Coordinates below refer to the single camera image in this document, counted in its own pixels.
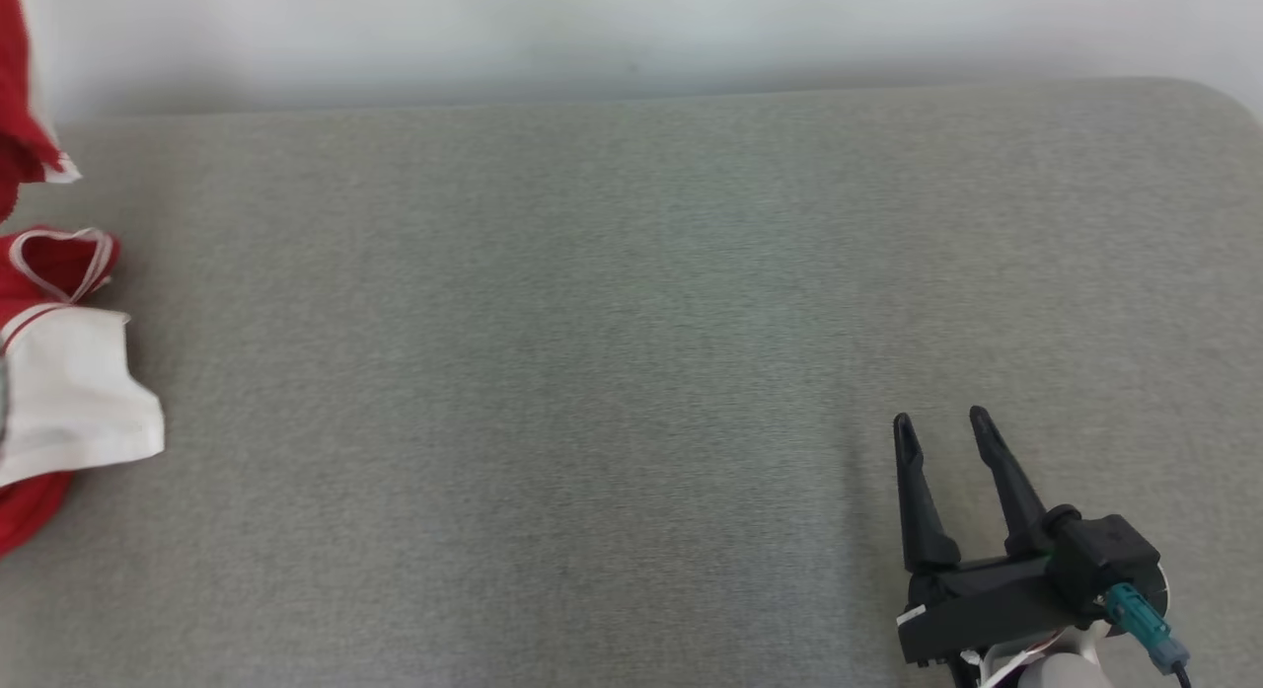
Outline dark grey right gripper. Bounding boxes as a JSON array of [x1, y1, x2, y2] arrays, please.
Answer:
[[893, 405, 1106, 669]]

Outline red Bulls 23 shorts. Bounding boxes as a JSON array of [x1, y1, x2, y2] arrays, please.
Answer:
[[0, 0, 82, 223]]

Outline right camera cable teal plug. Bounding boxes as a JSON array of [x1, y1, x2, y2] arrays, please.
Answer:
[[1105, 582, 1197, 688]]

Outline red jersey with white sleeves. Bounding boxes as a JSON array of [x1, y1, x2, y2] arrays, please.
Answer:
[[0, 226, 166, 561]]

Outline thin red white wire bundle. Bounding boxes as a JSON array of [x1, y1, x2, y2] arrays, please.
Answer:
[[959, 641, 1052, 688]]

